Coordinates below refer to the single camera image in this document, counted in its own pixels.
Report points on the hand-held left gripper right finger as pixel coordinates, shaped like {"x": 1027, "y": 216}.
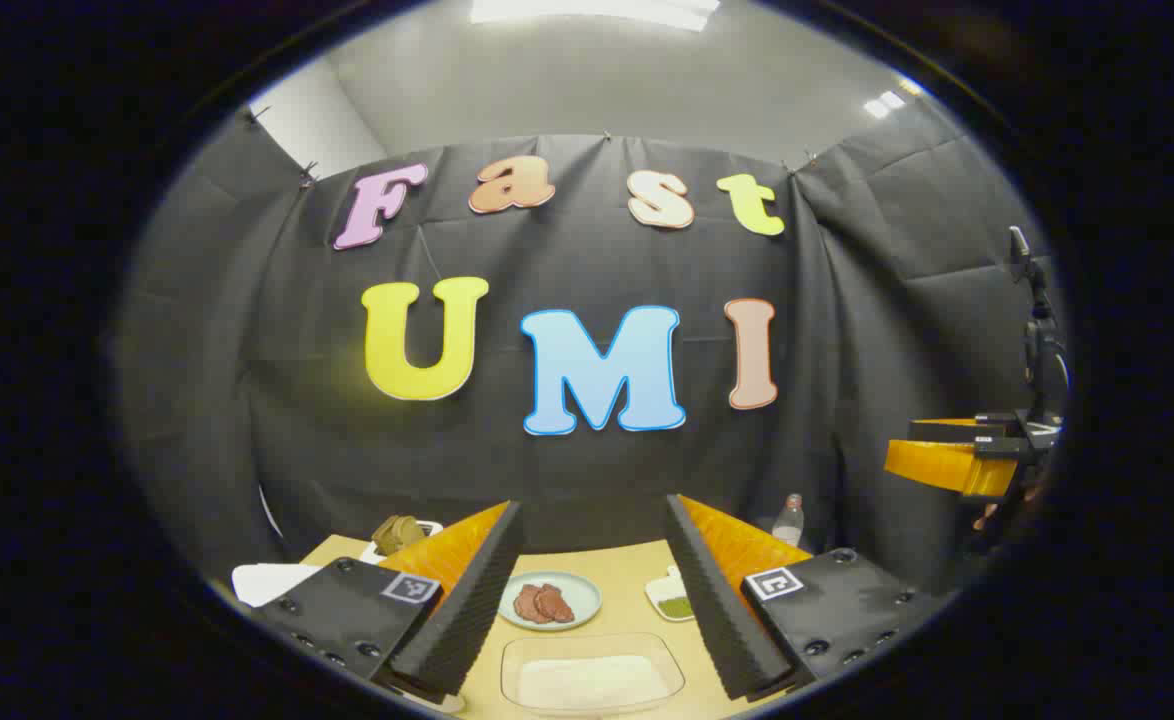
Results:
{"x": 722, "y": 610}

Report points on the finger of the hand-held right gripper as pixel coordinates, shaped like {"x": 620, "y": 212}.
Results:
{"x": 957, "y": 431}
{"x": 947, "y": 467}

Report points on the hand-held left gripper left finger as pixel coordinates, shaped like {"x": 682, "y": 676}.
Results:
{"x": 467, "y": 610}

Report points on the white rice cooker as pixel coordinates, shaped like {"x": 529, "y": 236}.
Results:
{"x": 269, "y": 582}

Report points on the white seasoning dish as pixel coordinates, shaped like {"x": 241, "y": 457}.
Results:
{"x": 672, "y": 603}

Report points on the red meat slice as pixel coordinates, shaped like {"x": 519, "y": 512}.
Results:
{"x": 527, "y": 604}
{"x": 555, "y": 605}

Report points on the clear glass container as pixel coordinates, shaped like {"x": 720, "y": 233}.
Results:
{"x": 512, "y": 660}

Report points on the white toaster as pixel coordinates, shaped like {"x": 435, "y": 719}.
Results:
{"x": 432, "y": 527}

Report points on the brown bread slice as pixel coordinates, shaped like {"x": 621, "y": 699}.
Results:
{"x": 414, "y": 530}
{"x": 387, "y": 537}

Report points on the clear plastic water bottle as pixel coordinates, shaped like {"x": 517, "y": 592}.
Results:
{"x": 789, "y": 525}

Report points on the pale green plate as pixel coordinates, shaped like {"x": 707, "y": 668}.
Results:
{"x": 582, "y": 592}

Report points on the black backdrop cloth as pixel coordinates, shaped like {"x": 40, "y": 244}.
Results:
{"x": 547, "y": 470}

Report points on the small ceiling light panel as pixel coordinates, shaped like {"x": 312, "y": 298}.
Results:
{"x": 885, "y": 103}

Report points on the large ceiling light panel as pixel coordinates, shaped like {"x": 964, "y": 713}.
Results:
{"x": 597, "y": 10}

